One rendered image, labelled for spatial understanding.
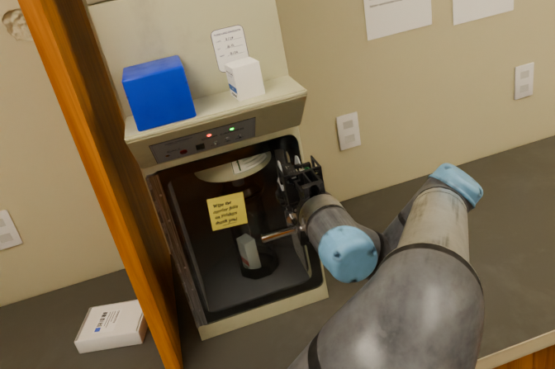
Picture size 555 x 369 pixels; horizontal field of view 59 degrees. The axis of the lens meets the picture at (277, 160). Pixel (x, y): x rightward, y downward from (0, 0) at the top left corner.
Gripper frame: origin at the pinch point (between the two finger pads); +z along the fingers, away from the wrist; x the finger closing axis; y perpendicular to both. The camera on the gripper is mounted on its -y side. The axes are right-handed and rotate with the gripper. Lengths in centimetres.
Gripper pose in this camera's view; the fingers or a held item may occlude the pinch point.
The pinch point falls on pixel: (287, 175)
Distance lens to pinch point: 101.1
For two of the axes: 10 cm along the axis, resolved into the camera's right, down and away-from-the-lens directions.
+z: -2.6, -3.8, 8.9
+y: -1.8, -8.8, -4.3
